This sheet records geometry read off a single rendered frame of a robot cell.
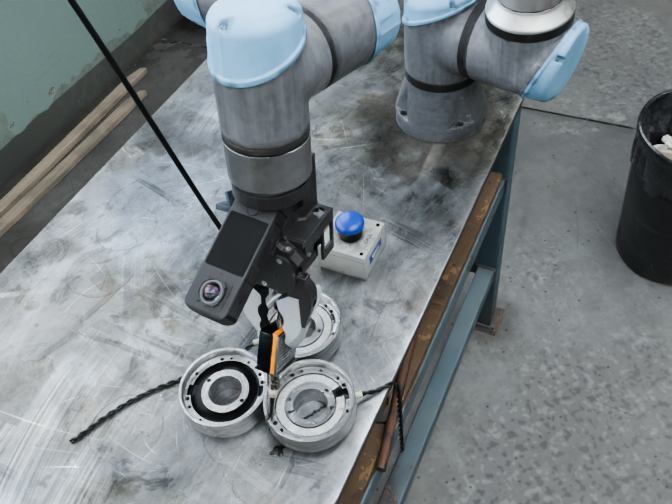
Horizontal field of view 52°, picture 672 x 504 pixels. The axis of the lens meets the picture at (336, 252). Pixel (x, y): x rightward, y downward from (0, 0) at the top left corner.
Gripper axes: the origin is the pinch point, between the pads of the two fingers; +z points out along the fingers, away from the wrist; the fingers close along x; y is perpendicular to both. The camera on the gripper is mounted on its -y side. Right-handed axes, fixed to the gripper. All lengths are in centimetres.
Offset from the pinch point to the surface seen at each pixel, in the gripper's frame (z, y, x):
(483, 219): 30, 65, -6
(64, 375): 14.2, -7.0, 28.6
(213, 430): 10.8, -7.1, 5.0
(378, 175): 7.4, 40.9, 6.3
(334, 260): 7.6, 20.8, 3.8
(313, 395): 11.3, 2.3, -2.7
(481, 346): 83, 80, -7
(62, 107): 73, 114, 165
